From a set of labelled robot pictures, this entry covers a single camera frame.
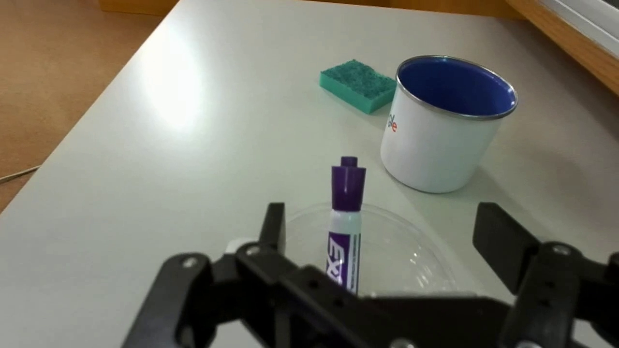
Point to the green sponge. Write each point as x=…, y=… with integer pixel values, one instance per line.
x=359, y=83

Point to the clear plastic cup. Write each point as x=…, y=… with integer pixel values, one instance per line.
x=407, y=251

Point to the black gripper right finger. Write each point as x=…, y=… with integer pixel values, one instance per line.
x=554, y=282

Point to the wooden display cabinet frame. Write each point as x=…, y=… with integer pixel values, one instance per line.
x=568, y=44

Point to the white mug blue inside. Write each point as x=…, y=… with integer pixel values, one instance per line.
x=438, y=141

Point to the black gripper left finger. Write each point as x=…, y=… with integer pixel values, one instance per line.
x=187, y=295

